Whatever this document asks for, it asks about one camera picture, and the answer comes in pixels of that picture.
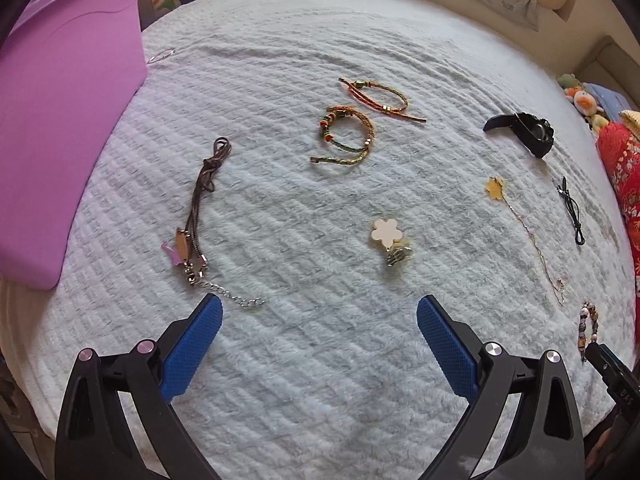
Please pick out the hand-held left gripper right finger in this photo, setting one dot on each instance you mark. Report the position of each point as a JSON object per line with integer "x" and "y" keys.
{"x": 445, "y": 350}

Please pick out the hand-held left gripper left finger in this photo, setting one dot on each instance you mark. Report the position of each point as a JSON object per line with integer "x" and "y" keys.
{"x": 195, "y": 350}

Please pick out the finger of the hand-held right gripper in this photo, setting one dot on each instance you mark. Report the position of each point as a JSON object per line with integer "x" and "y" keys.
{"x": 612, "y": 372}

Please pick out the black wrist watch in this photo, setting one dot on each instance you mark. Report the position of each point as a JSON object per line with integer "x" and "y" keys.
{"x": 532, "y": 132}

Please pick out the purple plastic bin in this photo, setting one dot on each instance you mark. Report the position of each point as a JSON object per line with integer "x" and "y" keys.
{"x": 60, "y": 135}

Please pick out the white quilted blanket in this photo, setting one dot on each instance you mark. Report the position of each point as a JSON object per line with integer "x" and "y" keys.
{"x": 300, "y": 210}

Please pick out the red floral cloth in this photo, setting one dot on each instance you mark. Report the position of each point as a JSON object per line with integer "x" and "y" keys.
{"x": 622, "y": 170}

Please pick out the small duck plush toys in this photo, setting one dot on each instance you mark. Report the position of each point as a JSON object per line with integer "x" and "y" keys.
{"x": 582, "y": 102}

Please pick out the blue cloth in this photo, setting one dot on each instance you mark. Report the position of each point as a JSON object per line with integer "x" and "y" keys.
{"x": 607, "y": 97}

